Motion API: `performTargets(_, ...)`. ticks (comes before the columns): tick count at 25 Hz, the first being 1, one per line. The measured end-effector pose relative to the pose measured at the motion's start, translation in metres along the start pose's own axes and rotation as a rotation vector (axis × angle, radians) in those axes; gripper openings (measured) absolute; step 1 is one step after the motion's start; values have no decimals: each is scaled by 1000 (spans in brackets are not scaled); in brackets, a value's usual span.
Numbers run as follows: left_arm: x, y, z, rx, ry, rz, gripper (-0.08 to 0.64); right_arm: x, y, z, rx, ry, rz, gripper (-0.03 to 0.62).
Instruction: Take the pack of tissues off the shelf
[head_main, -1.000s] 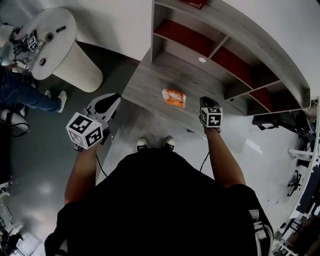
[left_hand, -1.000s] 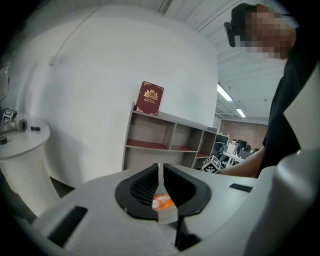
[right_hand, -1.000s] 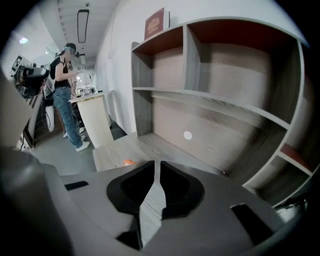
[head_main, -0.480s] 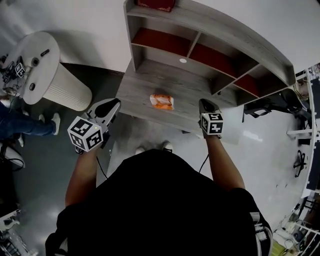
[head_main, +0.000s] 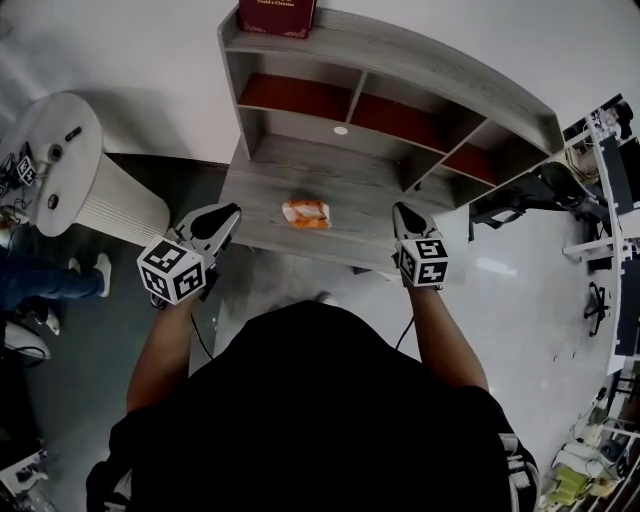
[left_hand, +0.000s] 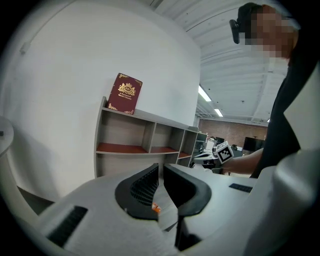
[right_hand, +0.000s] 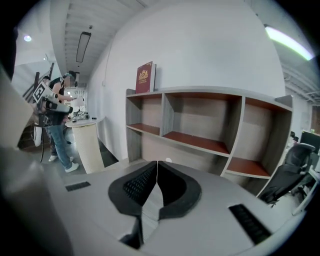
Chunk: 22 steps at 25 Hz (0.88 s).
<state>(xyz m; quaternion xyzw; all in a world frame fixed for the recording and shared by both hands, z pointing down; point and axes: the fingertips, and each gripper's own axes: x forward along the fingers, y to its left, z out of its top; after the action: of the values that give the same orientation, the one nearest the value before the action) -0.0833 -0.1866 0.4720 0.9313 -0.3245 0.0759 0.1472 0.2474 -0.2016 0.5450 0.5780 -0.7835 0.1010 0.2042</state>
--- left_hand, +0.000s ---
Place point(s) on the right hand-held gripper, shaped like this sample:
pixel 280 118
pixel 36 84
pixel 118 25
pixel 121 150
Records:
pixel 223 153

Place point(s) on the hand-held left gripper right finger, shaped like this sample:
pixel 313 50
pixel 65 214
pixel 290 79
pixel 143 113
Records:
pixel 190 195

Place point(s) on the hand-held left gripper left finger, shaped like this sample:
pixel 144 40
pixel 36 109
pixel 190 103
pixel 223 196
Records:
pixel 135 195

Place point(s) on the orange snack bag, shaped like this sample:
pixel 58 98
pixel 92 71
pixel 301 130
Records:
pixel 156 208

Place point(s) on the grey wooden shelf desk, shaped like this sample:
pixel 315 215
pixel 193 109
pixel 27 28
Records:
pixel 125 130

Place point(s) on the person's right forearm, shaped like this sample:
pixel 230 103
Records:
pixel 245 162

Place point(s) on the black computer monitor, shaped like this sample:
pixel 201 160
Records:
pixel 253 144

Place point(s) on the long ceiling light panel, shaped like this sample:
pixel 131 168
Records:
pixel 218 112
pixel 205 93

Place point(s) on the person's torso in black shirt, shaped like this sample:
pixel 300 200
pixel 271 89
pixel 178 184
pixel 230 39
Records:
pixel 287 112

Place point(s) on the dark red hardcover book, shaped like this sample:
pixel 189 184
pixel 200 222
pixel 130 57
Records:
pixel 125 93

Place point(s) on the person's head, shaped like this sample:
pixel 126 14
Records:
pixel 270 27

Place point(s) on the black head-worn camera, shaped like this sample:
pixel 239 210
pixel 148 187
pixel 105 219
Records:
pixel 235 31

